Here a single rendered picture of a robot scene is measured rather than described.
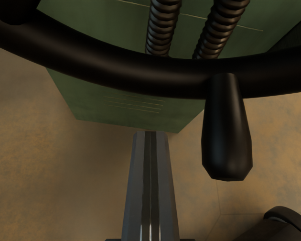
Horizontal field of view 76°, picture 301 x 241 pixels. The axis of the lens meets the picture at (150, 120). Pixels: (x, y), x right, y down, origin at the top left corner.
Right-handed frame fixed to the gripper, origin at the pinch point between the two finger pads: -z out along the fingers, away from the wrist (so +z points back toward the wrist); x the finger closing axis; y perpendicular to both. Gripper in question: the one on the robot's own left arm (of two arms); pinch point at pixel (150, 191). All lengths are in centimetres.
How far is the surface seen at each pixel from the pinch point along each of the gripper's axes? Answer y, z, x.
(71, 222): -63, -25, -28
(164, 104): -26, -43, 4
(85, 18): 0.6, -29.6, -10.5
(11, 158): -49, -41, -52
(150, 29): 3.3, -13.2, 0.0
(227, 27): 3.9, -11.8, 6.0
